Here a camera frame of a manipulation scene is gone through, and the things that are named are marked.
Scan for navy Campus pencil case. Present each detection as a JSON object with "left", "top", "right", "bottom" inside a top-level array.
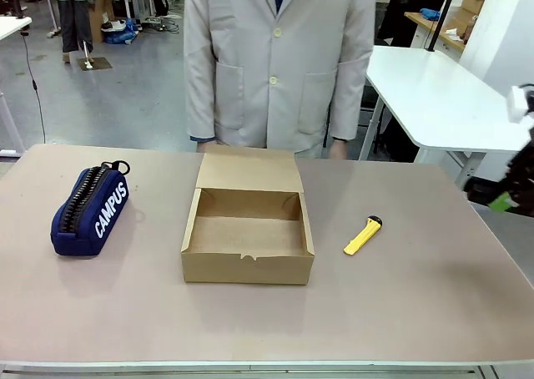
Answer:
[{"left": 50, "top": 159, "right": 131, "bottom": 258}]

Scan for brown cardboard box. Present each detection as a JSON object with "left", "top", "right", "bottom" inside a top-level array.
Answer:
[{"left": 179, "top": 144, "right": 316, "bottom": 287}]

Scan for small white table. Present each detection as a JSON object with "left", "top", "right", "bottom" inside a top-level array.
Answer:
[{"left": 0, "top": 15, "right": 33, "bottom": 158}]

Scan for metal floor plate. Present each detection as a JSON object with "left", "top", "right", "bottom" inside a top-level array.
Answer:
[{"left": 77, "top": 56, "right": 113, "bottom": 72}]

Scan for background person grey trousers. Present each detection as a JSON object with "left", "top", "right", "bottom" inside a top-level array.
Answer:
[{"left": 48, "top": 0, "right": 95, "bottom": 65}]

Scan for blue bag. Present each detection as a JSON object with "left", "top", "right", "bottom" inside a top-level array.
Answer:
[{"left": 101, "top": 18, "right": 141, "bottom": 46}]

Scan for person's left forearm beige sleeve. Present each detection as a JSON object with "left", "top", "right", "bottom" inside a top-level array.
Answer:
[{"left": 328, "top": 59, "right": 373, "bottom": 143}]

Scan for large white table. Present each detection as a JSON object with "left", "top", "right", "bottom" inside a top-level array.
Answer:
[{"left": 357, "top": 44, "right": 534, "bottom": 190}]

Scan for yellow utility knife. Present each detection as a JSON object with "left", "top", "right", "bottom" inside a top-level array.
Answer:
[{"left": 343, "top": 215, "right": 384, "bottom": 256}]

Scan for beige lab coat torso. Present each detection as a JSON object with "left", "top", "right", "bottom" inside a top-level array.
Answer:
[{"left": 183, "top": 0, "right": 375, "bottom": 159}]

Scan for person's right forearm beige sleeve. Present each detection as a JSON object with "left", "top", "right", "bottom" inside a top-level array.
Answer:
[{"left": 184, "top": 57, "right": 219, "bottom": 143}]

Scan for person's left hand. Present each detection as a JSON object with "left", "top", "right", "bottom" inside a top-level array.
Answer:
[{"left": 328, "top": 137, "right": 348, "bottom": 160}]

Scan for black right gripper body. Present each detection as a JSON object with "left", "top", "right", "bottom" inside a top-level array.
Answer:
[{"left": 498, "top": 124, "right": 534, "bottom": 218}]

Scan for wooden workbench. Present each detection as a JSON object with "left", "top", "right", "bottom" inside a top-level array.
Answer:
[{"left": 404, "top": 10, "right": 466, "bottom": 55}]

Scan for dark clothed background figure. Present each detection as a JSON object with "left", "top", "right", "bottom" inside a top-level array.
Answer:
[{"left": 376, "top": 0, "right": 436, "bottom": 48}]

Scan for stacked cardboard boxes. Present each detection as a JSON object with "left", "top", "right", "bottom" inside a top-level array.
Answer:
[{"left": 448, "top": 0, "right": 493, "bottom": 34}]

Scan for black hanging cable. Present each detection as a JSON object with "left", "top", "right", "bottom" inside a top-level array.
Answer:
[{"left": 19, "top": 28, "right": 48, "bottom": 145}]

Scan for cardboard box on floor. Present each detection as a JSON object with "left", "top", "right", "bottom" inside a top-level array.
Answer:
[{"left": 86, "top": 0, "right": 117, "bottom": 44}]

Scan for black stand pole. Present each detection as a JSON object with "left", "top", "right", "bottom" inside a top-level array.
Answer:
[{"left": 425, "top": 0, "right": 460, "bottom": 53}]

